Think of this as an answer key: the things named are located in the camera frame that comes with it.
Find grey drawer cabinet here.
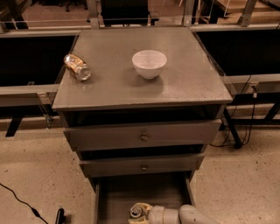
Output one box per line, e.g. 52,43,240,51
53,27,231,224

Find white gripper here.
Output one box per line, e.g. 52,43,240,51
128,203,180,224

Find white ceramic bowl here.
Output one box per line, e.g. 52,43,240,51
132,50,167,80

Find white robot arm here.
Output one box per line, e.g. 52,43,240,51
128,203,219,224

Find top grey drawer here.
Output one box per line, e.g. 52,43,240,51
64,119,221,151

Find bottom grey drawer open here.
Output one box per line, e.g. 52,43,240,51
93,171,195,224

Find middle grey drawer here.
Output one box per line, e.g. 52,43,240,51
80,153,204,178

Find black floor cable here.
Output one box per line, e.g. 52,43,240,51
0,183,67,224

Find metal railing frame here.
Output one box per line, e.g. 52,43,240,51
0,0,280,138

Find black cables at right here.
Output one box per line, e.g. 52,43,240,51
208,74,258,148

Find orange soda can lying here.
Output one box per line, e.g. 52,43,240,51
64,54,91,81

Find black table leg right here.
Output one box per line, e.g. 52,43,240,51
223,108,242,149

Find green soda can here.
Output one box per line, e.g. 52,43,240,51
129,203,151,224

